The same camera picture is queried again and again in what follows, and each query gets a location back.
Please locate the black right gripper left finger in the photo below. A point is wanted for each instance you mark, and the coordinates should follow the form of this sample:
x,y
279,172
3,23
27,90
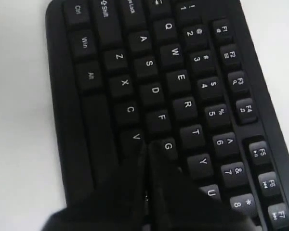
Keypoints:
x,y
117,204

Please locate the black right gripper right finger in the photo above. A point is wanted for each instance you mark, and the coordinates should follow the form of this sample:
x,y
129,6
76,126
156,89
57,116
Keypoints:
x,y
179,205

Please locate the black acer keyboard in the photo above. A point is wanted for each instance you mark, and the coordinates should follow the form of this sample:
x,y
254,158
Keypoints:
x,y
183,73

